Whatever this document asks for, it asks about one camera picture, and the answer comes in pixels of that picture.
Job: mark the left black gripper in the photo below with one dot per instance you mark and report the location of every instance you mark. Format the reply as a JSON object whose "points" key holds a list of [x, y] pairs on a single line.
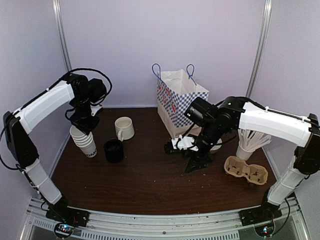
{"points": [[85, 128]]}

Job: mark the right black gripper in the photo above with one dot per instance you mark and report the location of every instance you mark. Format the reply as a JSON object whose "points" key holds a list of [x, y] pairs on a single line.
{"points": [[200, 162]]}

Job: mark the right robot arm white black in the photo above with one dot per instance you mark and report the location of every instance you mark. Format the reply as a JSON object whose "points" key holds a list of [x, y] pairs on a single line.
{"points": [[242, 113]]}

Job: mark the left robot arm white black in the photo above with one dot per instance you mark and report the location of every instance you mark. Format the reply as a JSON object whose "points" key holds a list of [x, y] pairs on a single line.
{"points": [[85, 97]]}

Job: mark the checkered paper takeout bag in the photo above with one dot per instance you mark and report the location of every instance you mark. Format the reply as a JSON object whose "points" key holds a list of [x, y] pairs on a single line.
{"points": [[175, 91]]}

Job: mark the white ceramic bowl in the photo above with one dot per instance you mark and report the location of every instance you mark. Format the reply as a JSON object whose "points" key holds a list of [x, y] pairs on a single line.
{"points": [[216, 147]]}

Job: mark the stack of white paper cups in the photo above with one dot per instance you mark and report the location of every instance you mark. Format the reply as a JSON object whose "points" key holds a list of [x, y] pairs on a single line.
{"points": [[85, 142]]}

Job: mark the brown cardboard cup carrier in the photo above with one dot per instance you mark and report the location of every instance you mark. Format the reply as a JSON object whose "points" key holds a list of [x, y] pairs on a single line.
{"points": [[238, 168]]}

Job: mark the cream ceramic mug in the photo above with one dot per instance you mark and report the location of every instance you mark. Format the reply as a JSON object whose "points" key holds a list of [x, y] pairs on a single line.
{"points": [[124, 128]]}

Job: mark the stack of black cup lids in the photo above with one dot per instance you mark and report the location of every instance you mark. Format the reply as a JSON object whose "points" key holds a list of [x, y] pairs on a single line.
{"points": [[114, 151]]}

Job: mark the white cup holding straws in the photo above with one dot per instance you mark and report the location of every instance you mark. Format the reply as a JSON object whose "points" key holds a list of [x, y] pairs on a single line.
{"points": [[243, 154]]}

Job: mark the bundle of white wrapped straws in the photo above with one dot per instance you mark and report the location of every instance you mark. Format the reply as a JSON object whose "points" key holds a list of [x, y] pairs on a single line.
{"points": [[250, 140]]}

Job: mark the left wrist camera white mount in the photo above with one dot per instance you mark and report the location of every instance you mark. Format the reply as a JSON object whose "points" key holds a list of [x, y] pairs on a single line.
{"points": [[95, 109]]}

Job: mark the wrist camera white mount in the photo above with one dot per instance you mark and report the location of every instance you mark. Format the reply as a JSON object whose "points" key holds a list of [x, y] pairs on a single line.
{"points": [[181, 143], [95, 109]]}

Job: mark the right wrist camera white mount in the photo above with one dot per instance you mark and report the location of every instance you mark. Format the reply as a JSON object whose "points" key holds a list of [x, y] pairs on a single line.
{"points": [[181, 143]]}

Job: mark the aluminium front rail frame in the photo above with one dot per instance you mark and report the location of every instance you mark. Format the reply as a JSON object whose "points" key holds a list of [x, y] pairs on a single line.
{"points": [[223, 225]]}

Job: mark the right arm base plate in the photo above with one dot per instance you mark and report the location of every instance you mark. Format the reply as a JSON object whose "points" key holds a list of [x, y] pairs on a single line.
{"points": [[256, 215]]}

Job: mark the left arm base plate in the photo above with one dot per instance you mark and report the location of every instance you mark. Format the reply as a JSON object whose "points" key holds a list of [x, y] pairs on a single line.
{"points": [[74, 217]]}

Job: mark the right aluminium corner post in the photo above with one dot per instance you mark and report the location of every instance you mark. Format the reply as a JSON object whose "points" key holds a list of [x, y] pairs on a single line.
{"points": [[264, 30]]}

